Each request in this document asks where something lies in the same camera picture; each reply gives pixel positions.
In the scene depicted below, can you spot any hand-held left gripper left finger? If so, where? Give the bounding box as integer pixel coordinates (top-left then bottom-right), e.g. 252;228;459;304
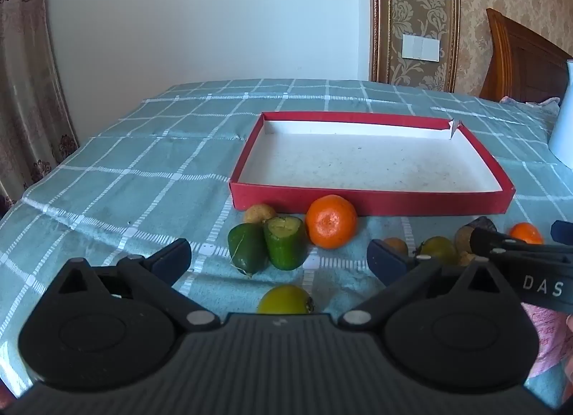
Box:
47;238;221;333

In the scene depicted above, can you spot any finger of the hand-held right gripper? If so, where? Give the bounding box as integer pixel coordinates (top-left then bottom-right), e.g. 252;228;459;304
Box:
469;227;573;260
550;220;573;247

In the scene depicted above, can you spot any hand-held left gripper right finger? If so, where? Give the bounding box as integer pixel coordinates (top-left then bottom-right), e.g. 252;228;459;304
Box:
338;238;515;333

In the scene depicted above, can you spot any small orange tangerine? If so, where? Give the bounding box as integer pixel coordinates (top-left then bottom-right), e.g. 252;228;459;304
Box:
509;222;544;245

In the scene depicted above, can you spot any green tangerine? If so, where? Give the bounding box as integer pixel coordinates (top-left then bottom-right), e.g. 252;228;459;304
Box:
415;236;459;266
257;285;315;315

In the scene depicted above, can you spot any large orange tangerine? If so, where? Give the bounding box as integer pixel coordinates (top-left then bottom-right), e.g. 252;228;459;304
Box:
305;195;359;249

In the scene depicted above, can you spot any pointed green cucumber end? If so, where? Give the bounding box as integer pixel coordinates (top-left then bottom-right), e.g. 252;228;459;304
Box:
227;223;268;277

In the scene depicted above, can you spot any cut green cucumber piece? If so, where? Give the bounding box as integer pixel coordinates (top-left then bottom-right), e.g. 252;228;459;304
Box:
263;215;309;271

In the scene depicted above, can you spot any red cardboard box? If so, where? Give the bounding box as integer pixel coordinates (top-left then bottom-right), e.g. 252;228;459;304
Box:
229;111;516;217

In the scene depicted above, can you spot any pink patterned cloth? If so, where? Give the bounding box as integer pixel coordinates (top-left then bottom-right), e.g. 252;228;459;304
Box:
521;303;573;411

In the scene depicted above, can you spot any teal checked cloth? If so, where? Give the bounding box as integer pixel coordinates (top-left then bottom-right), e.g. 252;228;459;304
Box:
0;79;573;400

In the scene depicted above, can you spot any white electric kettle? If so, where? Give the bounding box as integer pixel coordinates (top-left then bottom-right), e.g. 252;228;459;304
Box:
548;59;573;162

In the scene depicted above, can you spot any wooden headboard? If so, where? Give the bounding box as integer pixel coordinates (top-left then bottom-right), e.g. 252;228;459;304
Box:
479;7;573;103

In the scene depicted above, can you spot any patterned curtain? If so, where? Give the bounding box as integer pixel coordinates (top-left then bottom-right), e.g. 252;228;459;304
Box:
0;0;80;210

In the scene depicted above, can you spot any white wall switch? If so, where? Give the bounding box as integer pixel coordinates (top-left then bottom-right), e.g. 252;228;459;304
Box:
401;33;442;62

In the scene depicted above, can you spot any gold wall moulding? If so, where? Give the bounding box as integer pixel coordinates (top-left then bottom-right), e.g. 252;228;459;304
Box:
368;0;462;93

